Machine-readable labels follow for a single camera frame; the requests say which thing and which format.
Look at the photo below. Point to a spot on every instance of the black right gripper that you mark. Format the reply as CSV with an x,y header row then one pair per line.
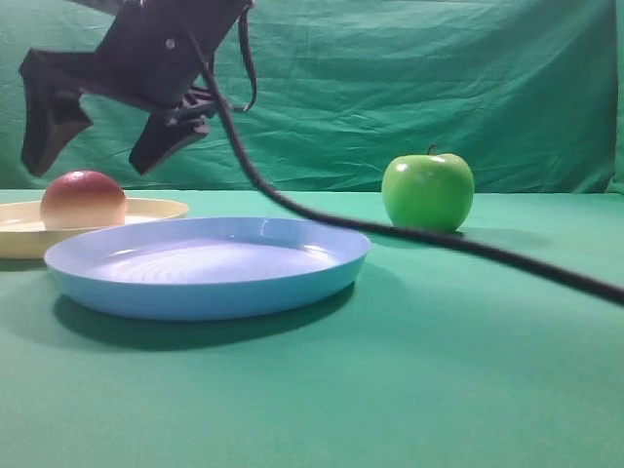
x,y
155,50

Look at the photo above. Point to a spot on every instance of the round yellow bread bun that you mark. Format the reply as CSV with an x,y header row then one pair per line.
x,y
83,199

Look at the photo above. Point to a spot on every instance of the yellow plastic plate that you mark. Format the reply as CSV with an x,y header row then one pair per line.
x,y
24,235

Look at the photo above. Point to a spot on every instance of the blue plastic plate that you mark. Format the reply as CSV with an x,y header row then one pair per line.
x,y
207,268

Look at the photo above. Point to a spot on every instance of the green apple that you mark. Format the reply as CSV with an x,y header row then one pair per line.
x,y
428,191

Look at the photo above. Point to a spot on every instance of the green table cloth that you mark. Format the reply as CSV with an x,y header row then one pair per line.
x,y
433,359

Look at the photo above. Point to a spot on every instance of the green backdrop cloth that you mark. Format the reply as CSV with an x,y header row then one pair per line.
x,y
529,93

